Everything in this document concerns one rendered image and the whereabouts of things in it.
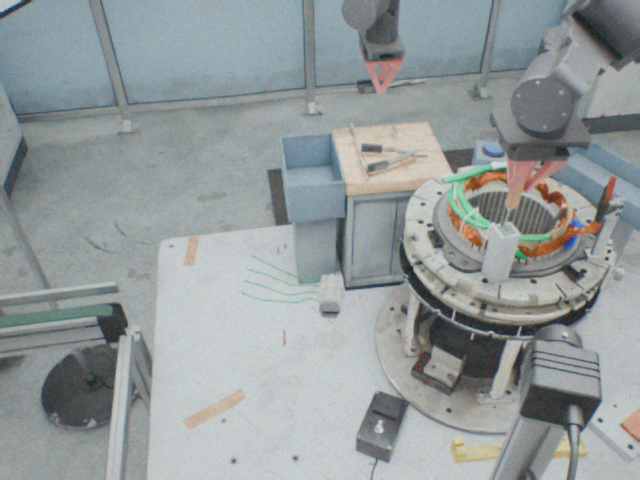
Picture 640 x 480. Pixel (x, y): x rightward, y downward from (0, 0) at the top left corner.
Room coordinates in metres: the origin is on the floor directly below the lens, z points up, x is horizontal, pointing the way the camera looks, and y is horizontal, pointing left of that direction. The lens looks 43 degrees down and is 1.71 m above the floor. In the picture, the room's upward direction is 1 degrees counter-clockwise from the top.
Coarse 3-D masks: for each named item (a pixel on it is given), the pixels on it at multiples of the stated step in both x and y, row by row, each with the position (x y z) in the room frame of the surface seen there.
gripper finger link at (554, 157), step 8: (512, 152) 0.54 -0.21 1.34; (520, 152) 0.54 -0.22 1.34; (528, 152) 0.54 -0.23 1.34; (536, 152) 0.54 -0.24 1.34; (544, 152) 0.54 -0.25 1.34; (552, 152) 0.54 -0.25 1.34; (560, 152) 0.55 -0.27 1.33; (568, 152) 0.55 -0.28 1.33; (512, 160) 0.54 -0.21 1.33; (520, 160) 0.54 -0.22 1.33; (528, 160) 0.54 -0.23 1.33; (536, 160) 0.54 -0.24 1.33; (544, 160) 0.54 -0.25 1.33; (552, 160) 0.54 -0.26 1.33; (560, 160) 0.54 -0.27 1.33; (544, 168) 0.55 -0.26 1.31; (552, 168) 0.55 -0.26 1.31; (528, 176) 0.58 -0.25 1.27; (536, 176) 0.56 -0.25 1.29; (544, 176) 0.56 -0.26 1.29; (528, 184) 0.57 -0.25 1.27; (536, 184) 0.56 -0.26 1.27
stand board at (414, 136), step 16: (368, 128) 1.03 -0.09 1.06; (384, 128) 1.03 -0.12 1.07; (400, 128) 1.03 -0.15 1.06; (416, 128) 1.02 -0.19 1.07; (336, 144) 0.97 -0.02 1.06; (352, 144) 0.97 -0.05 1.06; (384, 144) 0.97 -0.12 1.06; (400, 144) 0.97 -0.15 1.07; (416, 144) 0.97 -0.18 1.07; (432, 144) 0.97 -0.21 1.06; (352, 160) 0.91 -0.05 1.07; (368, 160) 0.91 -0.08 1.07; (416, 160) 0.91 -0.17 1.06; (432, 160) 0.91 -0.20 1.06; (352, 176) 0.86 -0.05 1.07; (384, 176) 0.86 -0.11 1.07; (400, 176) 0.86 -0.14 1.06; (416, 176) 0.86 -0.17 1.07; (432, 176) 0.86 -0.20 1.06; (352, 192) 0.84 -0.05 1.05; (368, 192) 0.84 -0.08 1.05
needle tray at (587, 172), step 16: (592, 144) 0.97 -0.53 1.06; (576, 160) 0.97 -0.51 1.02; (592, 160) 0.96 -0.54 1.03; (608, 160) 0.94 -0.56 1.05; (624, 160) 0.91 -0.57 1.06; (560, 176) 0.90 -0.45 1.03; (576, 176) 0.88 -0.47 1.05; (592, 176) 0.91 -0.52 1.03; (608, 176) 0.91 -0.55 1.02; (624, 176) 0.90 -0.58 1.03; (576, 192) 0.87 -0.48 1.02; (592, 192) 0.84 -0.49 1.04; (624, 192) 0.86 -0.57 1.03; (624, 208) 0.79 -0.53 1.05; (624, 224) 0.82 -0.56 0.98; (624, 240) 0.83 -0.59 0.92
